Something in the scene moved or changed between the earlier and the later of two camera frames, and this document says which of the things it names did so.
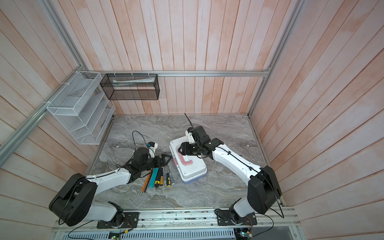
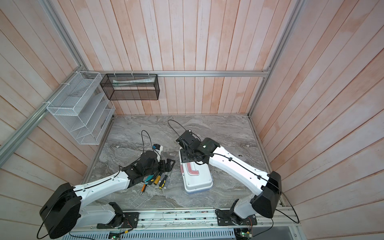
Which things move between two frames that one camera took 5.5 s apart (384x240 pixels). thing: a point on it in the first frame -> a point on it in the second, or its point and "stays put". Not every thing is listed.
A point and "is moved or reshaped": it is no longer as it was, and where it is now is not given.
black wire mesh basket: [131, 86] stays put
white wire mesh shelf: [83, 108] stays put
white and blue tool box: [190, 167] is moved or reshaped
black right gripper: [186, 149] -> [183, 157]
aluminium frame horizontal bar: [186, 73] stays put
